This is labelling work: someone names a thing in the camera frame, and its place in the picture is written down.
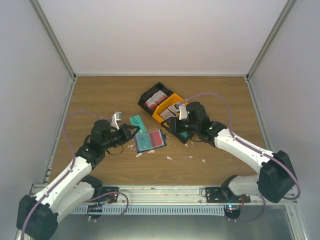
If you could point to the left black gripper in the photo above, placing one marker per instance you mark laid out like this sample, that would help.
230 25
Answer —
126 134

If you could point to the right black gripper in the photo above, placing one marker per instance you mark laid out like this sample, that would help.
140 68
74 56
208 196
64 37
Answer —
172 122

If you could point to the white pink cards stack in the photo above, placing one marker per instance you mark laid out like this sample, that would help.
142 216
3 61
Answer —
170 111

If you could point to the teal credit card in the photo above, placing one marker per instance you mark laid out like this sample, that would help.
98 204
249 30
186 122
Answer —
137 121
142 142

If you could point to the orange bin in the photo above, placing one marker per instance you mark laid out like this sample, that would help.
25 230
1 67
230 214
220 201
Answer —
162 111

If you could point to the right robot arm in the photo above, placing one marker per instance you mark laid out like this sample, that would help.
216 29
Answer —
275 175

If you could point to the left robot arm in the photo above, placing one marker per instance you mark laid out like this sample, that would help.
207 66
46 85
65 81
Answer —
39 215

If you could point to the red patterned cards stack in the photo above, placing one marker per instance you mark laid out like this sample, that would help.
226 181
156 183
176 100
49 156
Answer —
155 99

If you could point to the black bin right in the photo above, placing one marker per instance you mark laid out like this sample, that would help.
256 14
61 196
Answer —
177 135

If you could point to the black bin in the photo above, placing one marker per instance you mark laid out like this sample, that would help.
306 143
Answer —
150 92
177 135

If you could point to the black bin left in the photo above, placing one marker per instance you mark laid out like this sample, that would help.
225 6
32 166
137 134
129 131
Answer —
150 92

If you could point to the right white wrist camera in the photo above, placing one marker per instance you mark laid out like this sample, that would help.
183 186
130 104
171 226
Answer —
181 110

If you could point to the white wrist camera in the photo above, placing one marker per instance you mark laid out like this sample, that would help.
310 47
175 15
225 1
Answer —
181 110
115 119

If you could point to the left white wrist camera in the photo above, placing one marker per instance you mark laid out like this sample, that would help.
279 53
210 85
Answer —
115 119

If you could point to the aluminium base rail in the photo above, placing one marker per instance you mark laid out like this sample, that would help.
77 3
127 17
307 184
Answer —
134 195

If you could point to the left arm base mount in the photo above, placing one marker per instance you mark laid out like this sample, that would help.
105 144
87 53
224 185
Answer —
104 204

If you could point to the grey slotted cable duct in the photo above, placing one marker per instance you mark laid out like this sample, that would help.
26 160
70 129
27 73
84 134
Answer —
161 210

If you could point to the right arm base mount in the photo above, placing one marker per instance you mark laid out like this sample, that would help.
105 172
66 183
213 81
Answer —
233 203

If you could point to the left aluminium frame post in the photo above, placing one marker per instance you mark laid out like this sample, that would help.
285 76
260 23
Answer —
49 30

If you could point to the aluminium frame post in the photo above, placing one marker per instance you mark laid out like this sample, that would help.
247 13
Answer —
49 30
284 13

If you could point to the right aluminium frame post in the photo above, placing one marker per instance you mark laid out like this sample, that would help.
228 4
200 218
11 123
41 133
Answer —
284 13

